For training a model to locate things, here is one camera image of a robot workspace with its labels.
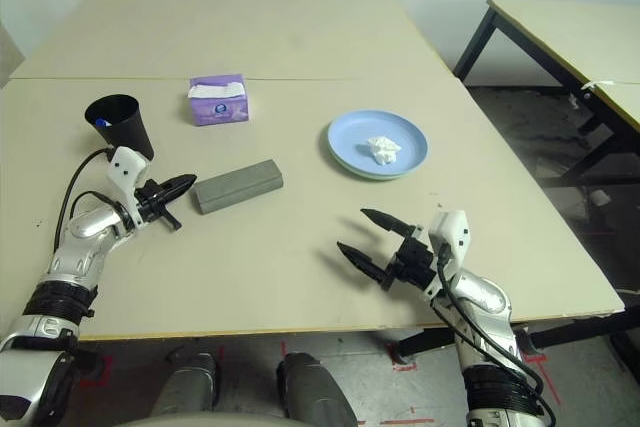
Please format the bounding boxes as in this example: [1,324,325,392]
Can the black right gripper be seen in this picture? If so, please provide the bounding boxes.
[336,207,439,295]

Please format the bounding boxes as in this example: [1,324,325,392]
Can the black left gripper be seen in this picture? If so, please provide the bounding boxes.
[131,173,199,234]

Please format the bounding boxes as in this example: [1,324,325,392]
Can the grey glasses case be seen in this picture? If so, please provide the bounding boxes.
[192,158,285,217]

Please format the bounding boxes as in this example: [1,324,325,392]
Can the white tissue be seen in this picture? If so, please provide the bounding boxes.
[366,135,404,166]

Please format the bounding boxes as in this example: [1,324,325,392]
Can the blue plate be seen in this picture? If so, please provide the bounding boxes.
[327,108,430,179]

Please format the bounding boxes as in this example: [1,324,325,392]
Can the green plate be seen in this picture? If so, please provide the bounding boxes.
[329,156,416,182]

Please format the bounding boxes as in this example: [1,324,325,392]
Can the black plastic cup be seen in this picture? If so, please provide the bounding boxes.
[83,93,155,161]

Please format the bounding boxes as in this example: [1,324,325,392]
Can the purple tissue box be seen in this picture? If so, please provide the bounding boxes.
[188,73,250,127]

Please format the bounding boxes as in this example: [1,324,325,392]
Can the black table foot bar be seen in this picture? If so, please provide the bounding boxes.
[399,316,640,356]

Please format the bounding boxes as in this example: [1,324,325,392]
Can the grey right robot leg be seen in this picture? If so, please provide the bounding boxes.
[277,352,359,427]

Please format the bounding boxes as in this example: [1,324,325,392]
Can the grey robot leg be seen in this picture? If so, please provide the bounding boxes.
[149,351,221,423]
[277,352,359,427]

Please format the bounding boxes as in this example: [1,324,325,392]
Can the grey left robot leg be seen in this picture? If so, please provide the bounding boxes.
[149,351,221,423]

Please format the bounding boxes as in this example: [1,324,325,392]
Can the grey robot torso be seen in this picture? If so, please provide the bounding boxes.
[114,411,301,427]

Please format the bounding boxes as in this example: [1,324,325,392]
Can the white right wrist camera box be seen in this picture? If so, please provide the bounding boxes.
[428,210,471,281]

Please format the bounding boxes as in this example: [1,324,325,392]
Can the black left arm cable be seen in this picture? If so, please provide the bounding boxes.
[53,148,119,253]

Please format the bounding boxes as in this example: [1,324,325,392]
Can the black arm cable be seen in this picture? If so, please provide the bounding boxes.
[437,244,559,427]
[53,148,119,253]

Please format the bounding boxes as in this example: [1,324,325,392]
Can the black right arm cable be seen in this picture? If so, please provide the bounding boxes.
[437,244,559,427]

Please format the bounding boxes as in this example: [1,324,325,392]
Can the beige side table black frame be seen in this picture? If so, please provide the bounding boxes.
[452,0,640,188]

